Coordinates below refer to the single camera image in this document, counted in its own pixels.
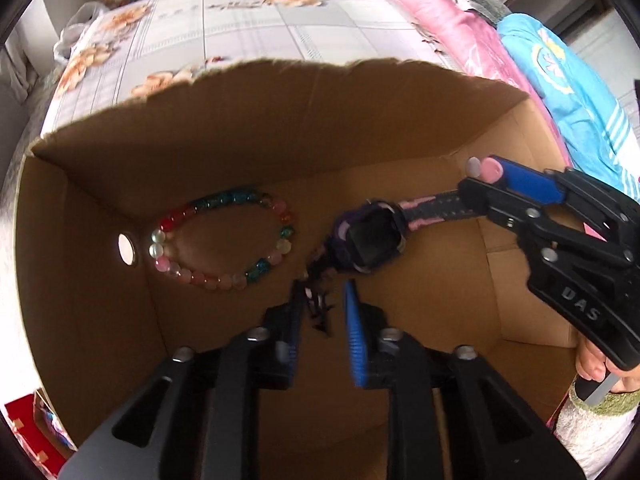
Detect pink floral quilt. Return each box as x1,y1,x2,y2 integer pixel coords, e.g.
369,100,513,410
345,0,576,171

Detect person's right forearm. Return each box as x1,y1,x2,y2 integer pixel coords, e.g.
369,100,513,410
552,387,637,478

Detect light blue blanket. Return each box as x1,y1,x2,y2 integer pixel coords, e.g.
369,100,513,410
497,12,640,186

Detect white plastic bag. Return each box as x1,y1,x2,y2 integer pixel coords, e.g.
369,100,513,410
52,2,108,66

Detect person's right hand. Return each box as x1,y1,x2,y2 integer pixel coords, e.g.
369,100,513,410
574,332,640,396

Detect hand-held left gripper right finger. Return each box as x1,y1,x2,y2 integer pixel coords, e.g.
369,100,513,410
342,280,586,480

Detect multicolour bead bracelet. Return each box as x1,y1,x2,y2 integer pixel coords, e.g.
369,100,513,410
149,187,296,292

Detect floral print bedsheet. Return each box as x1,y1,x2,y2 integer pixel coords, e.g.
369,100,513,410
42,0,461,131

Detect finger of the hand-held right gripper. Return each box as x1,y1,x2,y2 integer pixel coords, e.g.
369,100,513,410
457,176,635,267
496,156,640,242

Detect red box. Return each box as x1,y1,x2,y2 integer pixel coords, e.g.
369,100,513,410
2,392,76,471

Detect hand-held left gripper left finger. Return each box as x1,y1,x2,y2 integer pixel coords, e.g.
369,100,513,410
60,285,306,480

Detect purple and pink wristwatch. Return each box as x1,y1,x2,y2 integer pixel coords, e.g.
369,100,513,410
292,156,506,338

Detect brown cardboard box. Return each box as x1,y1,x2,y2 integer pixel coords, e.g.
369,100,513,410
15,57,596,453

